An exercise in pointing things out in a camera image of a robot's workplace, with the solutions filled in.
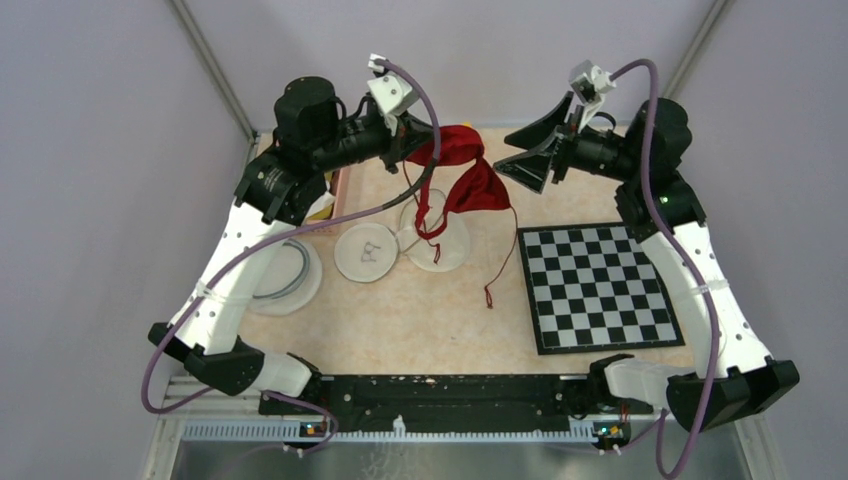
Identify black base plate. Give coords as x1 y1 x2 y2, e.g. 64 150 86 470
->
302 374 653 434

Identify red bra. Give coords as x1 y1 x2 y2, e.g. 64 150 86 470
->
414 124 518 261

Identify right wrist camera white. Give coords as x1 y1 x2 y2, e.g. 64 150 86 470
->
569 60 617 132

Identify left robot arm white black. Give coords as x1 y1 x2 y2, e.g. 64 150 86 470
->
148 71 437 414

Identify aluminium front rail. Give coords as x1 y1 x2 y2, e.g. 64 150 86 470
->
166 374 659 443

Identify pink plastic basket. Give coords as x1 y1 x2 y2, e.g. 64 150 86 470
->
303 167 351 226

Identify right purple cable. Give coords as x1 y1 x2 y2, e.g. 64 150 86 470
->
609 58 722 480

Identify black white checkerboard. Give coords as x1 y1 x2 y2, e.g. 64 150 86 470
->
517 222 685 355

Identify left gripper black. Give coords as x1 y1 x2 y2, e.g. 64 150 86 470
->
311 109 437 173

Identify white bra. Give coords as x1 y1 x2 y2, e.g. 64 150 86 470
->
308 192 336 216

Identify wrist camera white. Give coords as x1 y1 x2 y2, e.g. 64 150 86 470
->
569 60 617 132
367 53 420 136

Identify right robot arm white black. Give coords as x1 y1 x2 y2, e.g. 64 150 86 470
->
494 95 800 432

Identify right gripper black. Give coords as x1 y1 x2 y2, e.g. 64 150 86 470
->
492 93 641 194

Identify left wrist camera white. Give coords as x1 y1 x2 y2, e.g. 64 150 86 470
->
367 53 420 136

